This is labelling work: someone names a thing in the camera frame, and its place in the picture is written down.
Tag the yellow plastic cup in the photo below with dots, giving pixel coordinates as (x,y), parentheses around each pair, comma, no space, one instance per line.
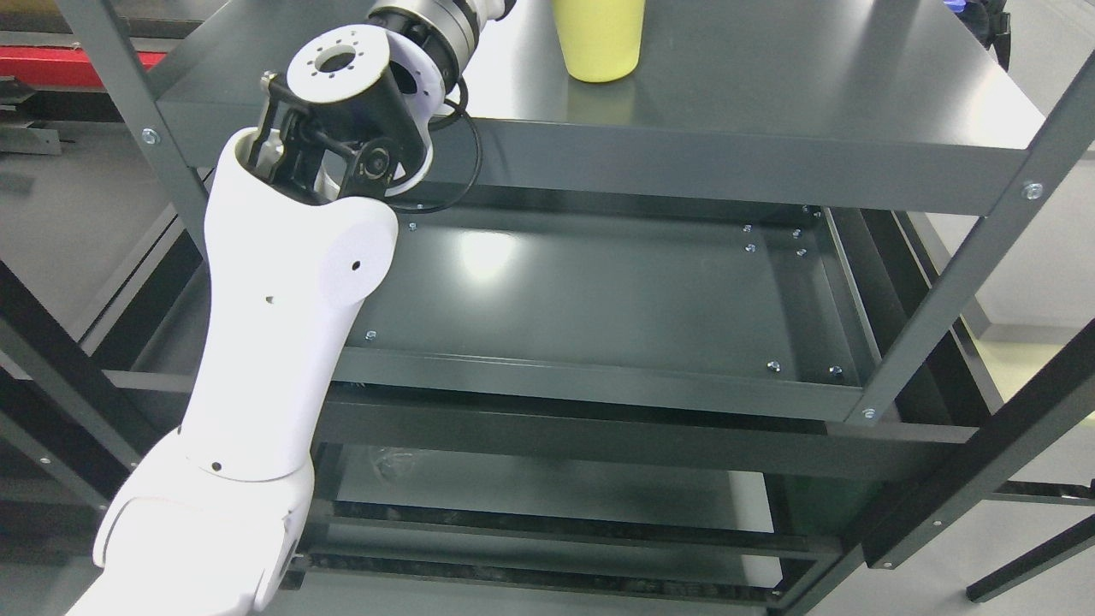
(600,40)

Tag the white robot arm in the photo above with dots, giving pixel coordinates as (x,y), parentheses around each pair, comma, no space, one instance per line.
(298,233)

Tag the dark metal shelf rack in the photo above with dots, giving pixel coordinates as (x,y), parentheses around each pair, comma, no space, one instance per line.
(749,255)

